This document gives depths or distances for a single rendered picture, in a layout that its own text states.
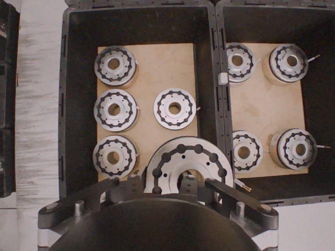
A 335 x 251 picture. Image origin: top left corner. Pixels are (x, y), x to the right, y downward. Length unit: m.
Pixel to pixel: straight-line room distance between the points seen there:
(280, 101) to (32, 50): 0.90
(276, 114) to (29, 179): 0.86
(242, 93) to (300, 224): 0.57
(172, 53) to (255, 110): 0.27
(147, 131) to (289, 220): 0.63
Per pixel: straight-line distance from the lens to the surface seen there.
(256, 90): 0.41
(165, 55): 0.37
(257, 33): 0.44
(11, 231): 2.16
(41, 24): 0.81
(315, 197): 0.37
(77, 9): 0.36
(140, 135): 0.32
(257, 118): 0.40
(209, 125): 0.26
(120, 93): 0.32
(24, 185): 0.73
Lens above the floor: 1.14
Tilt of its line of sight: 87 degrees down
